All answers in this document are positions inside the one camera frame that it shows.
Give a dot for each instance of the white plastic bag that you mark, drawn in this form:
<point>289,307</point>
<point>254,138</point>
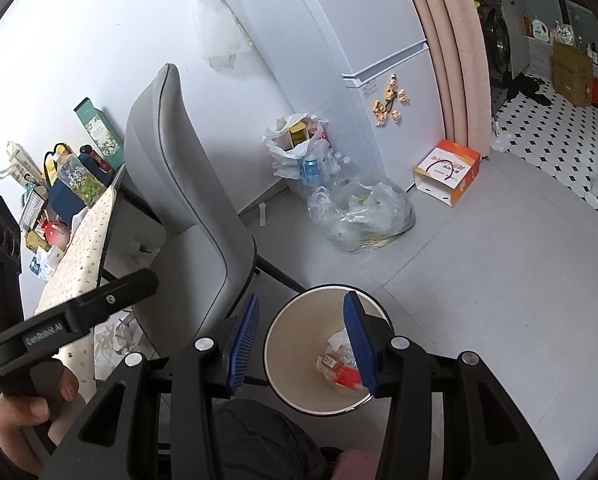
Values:
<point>279,155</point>

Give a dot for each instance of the blue drink can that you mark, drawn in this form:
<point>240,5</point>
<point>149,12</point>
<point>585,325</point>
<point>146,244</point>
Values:
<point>312,171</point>

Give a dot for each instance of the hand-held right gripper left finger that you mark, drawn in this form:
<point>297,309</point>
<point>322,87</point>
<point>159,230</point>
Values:
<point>244,345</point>

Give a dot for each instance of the pink curtain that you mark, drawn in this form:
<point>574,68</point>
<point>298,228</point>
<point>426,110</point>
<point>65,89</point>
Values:
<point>459,60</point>

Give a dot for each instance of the black cloth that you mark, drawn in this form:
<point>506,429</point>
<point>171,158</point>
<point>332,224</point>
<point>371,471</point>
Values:
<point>529,87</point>

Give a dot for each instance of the clear plastic water bottles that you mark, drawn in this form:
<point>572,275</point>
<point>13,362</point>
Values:
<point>341,165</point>

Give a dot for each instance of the grey upholstered chair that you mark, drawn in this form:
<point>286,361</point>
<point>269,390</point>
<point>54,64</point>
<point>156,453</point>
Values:
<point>189,260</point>

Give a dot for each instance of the orange and white carton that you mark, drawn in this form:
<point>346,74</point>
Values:
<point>449,170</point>

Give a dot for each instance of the black table frame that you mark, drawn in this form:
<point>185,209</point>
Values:
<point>134,200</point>

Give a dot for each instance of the washing machine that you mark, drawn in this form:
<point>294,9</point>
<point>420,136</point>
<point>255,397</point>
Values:
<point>504,30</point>

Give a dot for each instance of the navy tote bag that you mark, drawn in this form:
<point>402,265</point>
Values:
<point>64,200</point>

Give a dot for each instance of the person's dark trouser leg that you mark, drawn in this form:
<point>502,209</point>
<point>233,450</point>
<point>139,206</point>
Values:
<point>264,440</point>

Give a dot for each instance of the clear plastic wrapper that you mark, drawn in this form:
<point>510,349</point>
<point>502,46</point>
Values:
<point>336,367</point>

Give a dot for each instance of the cluster of figurine magnets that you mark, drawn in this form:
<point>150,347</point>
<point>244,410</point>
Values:
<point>389,100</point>

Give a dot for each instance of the person's left hand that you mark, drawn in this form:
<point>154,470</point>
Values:
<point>19,415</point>

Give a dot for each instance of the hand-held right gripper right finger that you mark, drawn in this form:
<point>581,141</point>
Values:
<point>361,345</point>

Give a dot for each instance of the white refrigerator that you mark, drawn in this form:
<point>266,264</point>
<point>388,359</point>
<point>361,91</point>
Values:
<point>329,35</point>

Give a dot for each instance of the brown cardboard box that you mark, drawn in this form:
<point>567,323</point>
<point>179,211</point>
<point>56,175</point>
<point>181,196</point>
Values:
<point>571,72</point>

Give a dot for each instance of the yellow paper bag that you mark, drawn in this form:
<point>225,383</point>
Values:
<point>51,160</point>

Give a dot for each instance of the hanging clear plastic bag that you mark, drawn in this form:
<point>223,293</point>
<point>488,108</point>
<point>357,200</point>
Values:
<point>219,25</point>

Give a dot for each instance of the white detergent bottle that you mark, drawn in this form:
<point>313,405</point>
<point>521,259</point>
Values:
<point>540,29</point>

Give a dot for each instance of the tissue pack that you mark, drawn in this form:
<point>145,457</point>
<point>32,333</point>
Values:
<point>44,265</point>

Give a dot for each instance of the white round wastebasket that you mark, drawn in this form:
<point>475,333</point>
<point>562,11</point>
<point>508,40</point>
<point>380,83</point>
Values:
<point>299,340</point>

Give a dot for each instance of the tall green box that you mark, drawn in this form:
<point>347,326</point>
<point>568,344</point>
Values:
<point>101,130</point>

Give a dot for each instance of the white crumpled plastic packaging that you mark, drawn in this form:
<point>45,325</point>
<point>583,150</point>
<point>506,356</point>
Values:
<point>114,337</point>

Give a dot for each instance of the white tissue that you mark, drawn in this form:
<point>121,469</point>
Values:
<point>339,342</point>

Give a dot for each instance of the clear floral plastic jar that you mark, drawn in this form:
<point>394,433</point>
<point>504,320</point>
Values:
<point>81,180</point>

